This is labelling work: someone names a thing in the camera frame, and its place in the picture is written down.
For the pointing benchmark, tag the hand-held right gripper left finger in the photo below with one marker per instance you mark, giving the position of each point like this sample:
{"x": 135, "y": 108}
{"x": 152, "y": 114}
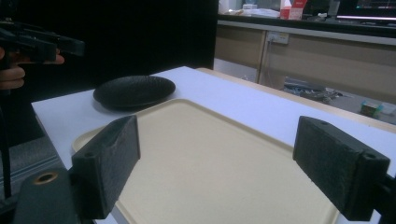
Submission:
{"x": 109, "y": 161}

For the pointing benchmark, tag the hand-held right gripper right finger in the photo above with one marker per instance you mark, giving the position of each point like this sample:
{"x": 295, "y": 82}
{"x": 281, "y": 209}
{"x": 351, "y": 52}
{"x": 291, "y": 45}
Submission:
{"x": 333, "y": 165}

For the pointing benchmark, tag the small colourful box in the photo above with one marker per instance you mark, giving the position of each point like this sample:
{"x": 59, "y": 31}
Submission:
{"x": 370, "y": 109}

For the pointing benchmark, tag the black curtain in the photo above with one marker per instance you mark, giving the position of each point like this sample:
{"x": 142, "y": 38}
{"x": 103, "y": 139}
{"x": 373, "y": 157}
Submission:
{"x": 140, "y": 34}

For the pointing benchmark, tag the black textured plate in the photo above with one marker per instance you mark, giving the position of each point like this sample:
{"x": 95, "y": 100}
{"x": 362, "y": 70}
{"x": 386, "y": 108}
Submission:
{"x": 134, "y": 91}

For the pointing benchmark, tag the wooden cabinet counter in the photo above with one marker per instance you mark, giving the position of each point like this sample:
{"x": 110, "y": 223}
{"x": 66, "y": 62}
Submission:
{"x": 327, "y": 62}

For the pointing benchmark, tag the beige plastic tray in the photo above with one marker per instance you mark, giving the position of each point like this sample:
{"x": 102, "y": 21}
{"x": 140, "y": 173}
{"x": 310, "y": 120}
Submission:
{"x": 211, "y": 168}

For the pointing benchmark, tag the dark monitor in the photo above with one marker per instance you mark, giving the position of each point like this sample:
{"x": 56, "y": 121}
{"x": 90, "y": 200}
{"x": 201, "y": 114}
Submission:
{"x": 367, "y": 9}

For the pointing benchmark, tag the red and white box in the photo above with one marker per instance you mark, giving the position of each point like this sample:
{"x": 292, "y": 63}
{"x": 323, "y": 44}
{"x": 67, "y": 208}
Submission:
{"x": 292, "y": 9}

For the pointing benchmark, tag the pile of white papers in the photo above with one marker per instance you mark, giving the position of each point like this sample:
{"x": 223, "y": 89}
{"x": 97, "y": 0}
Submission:
{"x": 260, "y": 12}

